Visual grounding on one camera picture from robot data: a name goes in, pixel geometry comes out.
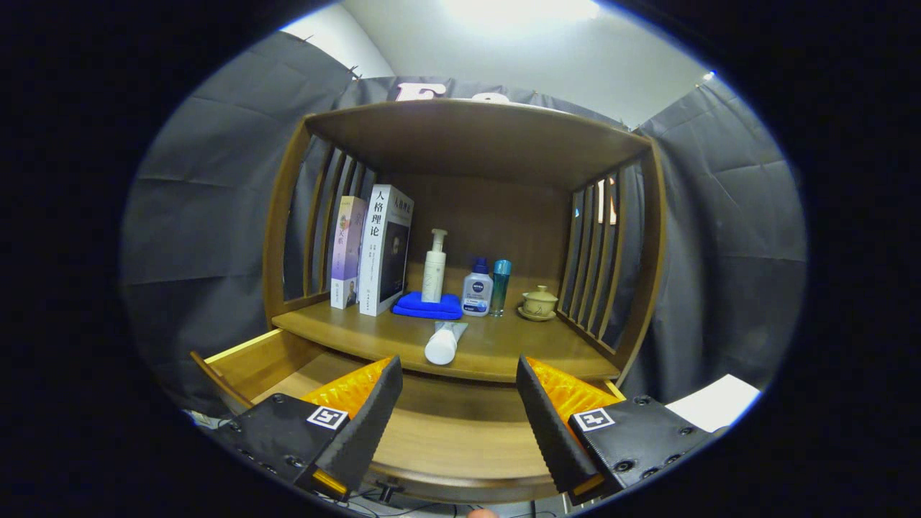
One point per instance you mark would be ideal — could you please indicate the purple book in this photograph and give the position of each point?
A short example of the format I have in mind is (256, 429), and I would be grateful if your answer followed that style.
(347, 252)

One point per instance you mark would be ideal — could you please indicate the wooden countertop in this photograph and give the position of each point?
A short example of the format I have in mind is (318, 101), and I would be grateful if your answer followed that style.
(504, 345)

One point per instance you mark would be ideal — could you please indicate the blue folded cloth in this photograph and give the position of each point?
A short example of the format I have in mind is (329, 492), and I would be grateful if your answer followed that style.
(428, 307)

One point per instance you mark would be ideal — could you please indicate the white table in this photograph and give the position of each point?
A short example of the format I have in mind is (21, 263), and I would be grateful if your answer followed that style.
(716, 403)

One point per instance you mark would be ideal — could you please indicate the yellow lidded teacup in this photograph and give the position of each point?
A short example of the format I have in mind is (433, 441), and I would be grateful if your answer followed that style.
(539, 303)

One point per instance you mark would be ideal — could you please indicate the white book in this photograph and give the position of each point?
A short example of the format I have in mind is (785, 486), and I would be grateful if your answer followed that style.
(385, 248)

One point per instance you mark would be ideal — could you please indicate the black backdrop cloth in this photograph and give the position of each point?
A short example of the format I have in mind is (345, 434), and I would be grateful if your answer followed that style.
(201, 216)

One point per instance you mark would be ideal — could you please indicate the wooden cabinet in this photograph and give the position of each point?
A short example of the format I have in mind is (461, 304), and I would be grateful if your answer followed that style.
(475, 137)

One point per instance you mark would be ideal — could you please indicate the white pump bottle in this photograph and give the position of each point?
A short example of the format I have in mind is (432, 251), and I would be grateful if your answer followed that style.
(434, 270)

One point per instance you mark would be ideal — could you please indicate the white cream tube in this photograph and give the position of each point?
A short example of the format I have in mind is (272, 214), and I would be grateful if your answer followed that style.
(442, 344)

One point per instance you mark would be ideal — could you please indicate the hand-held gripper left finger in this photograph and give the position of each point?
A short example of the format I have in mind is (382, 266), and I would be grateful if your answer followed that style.
(368, 423)

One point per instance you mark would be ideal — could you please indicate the white bottle with blue cap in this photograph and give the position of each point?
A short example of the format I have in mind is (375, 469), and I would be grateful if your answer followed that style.
(477, 291)

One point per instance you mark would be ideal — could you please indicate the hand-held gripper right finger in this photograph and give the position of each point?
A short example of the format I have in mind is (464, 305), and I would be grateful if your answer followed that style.
(554, 432)

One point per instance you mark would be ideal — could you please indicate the teal bottle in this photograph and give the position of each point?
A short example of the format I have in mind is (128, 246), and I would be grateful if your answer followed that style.
(500, 288)

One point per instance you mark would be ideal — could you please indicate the wooden drawer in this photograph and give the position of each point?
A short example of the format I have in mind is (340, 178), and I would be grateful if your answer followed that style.
(460, 439)

